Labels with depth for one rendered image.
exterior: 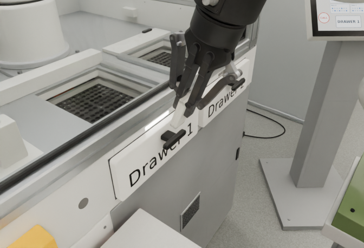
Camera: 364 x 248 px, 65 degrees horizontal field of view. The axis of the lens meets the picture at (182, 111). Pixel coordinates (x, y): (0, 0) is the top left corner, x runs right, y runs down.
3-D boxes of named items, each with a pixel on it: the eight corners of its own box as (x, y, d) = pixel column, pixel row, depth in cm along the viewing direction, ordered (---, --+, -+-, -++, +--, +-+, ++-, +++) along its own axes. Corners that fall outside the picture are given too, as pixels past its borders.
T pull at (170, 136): (186, 134, 65) (186, 129, 64) (166, 151, 60) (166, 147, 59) (174, 128, 67) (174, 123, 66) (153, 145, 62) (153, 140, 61)
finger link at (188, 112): (195, 91, 49) (209, 101, 49) (187, 111, 53) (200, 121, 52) (190, 95, 48) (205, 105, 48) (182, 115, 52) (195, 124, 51)
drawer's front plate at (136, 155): (197, 132, 79) (199, 98, 73) (122, 203, 59) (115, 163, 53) (192, 130, 79) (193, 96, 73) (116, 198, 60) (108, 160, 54)
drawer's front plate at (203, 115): (246, 88, 100) (250, 59, 94) (202, 128, 80) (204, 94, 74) (241, 86, 101) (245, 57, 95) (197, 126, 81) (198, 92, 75)
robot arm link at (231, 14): (288, -22, 37) (231, -52, 40) (251, -8, 29) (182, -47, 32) (266, 19, 41) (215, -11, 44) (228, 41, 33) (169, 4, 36)
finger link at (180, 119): (192, 94, 51) (195, 97, 51) (181, 120, 56) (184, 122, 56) (182, 101, 49) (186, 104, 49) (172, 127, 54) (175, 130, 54)
